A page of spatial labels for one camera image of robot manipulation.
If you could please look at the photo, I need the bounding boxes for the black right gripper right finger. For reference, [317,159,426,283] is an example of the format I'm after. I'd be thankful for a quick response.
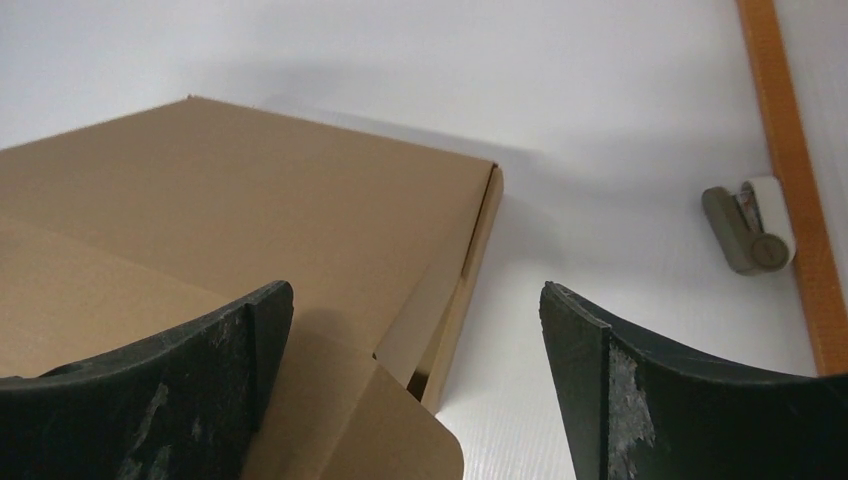
[539,282,847,479]

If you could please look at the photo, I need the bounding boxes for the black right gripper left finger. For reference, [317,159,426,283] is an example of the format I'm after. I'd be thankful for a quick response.
[1,281,294,479]

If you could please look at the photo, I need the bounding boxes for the brown cardboard box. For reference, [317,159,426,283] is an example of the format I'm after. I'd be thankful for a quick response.
[1,97,503,479]

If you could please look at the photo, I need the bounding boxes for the small grey-olive clip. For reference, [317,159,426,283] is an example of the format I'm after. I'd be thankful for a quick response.
[701,176,797,276]

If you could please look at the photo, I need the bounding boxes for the orange wooden shelf rack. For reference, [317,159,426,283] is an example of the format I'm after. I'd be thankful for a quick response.
[736,0,847,375]

